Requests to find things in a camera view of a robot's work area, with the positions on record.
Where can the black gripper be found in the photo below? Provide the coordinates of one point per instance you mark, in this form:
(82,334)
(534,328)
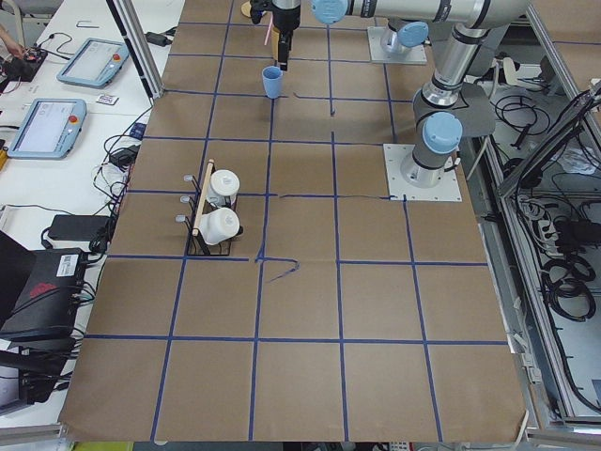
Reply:
(285,19)

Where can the light blue plastic cup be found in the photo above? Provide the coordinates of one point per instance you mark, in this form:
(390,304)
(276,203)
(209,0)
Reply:
(272,78)

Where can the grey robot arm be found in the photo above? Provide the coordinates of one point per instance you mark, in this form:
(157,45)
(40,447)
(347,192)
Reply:
(284,4)
(439,133)

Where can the round wooden stand base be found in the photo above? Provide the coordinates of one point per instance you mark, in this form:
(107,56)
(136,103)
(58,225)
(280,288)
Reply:
(246,9)

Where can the white mug far rack end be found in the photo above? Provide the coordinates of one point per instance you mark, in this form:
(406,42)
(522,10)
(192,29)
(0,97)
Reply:
(223,188)

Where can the white mug rack end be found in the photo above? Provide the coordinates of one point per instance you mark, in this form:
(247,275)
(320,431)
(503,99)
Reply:
(223,188)
(219,225)

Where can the blue teach pendant far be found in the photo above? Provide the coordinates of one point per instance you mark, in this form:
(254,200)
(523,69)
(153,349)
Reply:
(95,64)

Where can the blue teach pendant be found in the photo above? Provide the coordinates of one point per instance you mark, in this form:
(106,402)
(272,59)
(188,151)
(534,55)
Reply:
(49,130)
(95,64)

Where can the white mug near rack end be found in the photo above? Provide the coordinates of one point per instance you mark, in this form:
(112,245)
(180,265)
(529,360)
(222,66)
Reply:
(219,225)

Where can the wooden dowel rod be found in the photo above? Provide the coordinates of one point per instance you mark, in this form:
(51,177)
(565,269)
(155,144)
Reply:
(202,197)

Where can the blue teach pendant near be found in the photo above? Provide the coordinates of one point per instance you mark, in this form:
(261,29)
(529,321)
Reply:
(49,130)

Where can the black power adapter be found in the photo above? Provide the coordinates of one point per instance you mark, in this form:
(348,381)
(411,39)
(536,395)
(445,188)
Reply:
(66,227)

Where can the black computer box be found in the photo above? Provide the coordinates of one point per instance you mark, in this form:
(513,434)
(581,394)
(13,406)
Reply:
(40,291)

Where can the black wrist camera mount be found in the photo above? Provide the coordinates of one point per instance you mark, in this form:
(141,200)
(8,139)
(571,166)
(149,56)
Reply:
(258,9)

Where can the aluminium frame post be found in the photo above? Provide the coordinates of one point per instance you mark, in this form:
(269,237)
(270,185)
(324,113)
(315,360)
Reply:
(130,29)

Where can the black wire mug rack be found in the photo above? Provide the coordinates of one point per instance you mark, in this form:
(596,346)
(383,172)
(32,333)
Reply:
(196,245)

